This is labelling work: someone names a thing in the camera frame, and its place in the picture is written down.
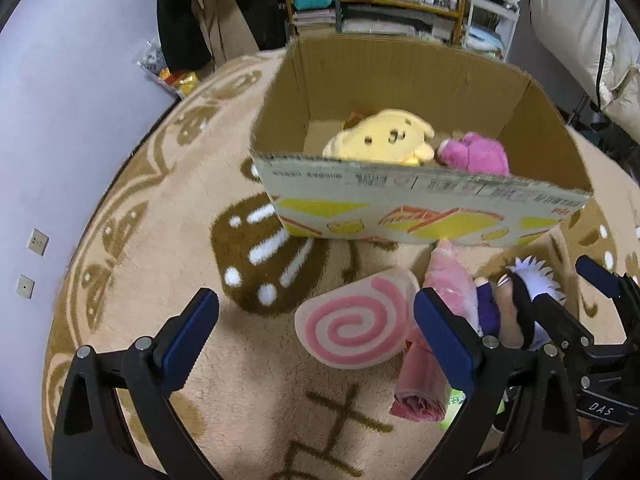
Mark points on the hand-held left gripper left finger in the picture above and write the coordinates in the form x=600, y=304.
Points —
x=192, y=340

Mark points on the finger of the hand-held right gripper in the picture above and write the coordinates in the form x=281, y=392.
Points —
x=602, y=280
x=557, y=317

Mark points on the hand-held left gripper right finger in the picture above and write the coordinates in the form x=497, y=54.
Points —
x=442, y=340

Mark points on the white-haired plush doll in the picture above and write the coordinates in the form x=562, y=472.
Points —
x=505, y=310

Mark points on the printed cardboard box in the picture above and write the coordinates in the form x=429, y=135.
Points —
x=400, y=80

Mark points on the light pink plush roll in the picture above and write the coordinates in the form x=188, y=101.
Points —
x=450, y=280

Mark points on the small green packet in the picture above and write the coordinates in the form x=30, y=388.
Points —
x=452, y=405

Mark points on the beige patterned rug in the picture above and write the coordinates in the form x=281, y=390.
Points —
x=175, y=260

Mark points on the pink swirl plush cushion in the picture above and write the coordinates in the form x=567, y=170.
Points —
x=350, y=322

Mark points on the magenta plush toy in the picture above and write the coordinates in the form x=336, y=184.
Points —
x=475, y=155

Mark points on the yellow plush dog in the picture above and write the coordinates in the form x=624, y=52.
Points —
x=380, y=137

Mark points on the white bedding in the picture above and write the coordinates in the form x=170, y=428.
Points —
x=575, y=25

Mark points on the clear bag of snacks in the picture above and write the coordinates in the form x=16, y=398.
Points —
x=165, y=67

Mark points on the white metal cart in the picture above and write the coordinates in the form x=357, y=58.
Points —
x=492, y=20

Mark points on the black hanging garment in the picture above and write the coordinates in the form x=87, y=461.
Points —
x=180, y=25

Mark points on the beige hanging garment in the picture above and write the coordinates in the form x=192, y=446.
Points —
x=225, y=20

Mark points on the yellow-framed shelf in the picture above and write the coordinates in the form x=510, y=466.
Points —
x=400, y=5

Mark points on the stack of magazines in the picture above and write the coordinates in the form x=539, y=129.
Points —
x=312, y=17

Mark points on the white wall outlet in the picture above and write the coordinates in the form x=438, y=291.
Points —
x=38, y=241
x=25, y=287

